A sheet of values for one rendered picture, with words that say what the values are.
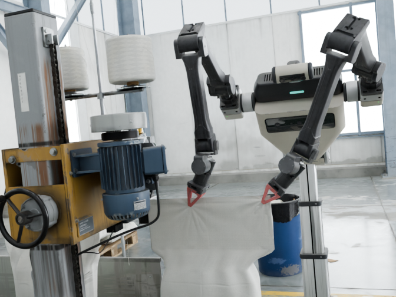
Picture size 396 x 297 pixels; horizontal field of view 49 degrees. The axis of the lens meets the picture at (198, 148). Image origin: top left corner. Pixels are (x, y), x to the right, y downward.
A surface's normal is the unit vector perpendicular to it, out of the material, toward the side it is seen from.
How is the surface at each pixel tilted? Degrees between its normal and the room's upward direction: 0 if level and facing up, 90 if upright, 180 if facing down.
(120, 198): 91
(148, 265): 90
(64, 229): 90
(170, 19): 90
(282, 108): 40
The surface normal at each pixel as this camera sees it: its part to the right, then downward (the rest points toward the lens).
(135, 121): 0.73, -0.01
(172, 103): -0.31, 0.07
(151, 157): 0.10, 0.04
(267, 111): -0.27, -0.71
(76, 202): 0.94, -0.07
